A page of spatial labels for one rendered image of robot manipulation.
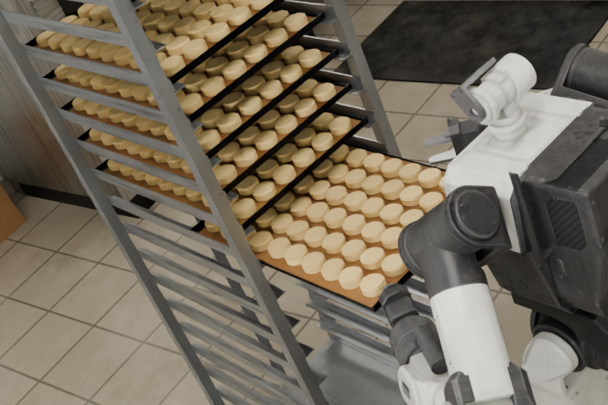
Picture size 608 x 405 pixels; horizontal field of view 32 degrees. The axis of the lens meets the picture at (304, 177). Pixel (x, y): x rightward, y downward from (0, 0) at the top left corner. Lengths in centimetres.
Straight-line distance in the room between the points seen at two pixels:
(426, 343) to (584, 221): 37
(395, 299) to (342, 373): 133
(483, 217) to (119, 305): 284
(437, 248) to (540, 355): 45
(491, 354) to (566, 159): 32
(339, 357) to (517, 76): 177
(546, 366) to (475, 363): 45
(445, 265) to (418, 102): 311
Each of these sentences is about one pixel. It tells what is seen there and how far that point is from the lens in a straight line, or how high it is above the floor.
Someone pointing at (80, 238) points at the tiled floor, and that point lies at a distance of 478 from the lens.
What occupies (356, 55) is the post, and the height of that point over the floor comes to 130.
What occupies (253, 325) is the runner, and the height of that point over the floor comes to 79.
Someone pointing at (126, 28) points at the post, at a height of 165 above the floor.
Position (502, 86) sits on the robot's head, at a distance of 165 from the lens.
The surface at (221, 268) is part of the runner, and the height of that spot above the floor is 97.
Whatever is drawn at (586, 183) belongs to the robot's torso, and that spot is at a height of 137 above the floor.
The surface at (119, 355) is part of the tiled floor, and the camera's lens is 399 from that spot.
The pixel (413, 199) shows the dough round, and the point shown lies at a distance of 218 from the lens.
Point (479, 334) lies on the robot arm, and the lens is 152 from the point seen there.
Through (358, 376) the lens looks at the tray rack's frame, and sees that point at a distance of 319.
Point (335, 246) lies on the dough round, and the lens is 214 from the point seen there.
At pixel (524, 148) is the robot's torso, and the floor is 137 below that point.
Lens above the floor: 231
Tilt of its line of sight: 31 degrees down
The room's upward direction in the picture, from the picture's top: 24 degrees counter-clockwise
